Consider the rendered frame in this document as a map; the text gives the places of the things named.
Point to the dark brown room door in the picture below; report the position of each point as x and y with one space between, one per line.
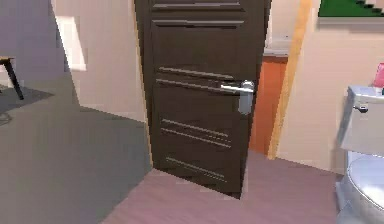
196 110

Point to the white toilet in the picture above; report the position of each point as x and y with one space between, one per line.
363 150

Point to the green framed wall picture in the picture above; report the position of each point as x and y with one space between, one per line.
346 8

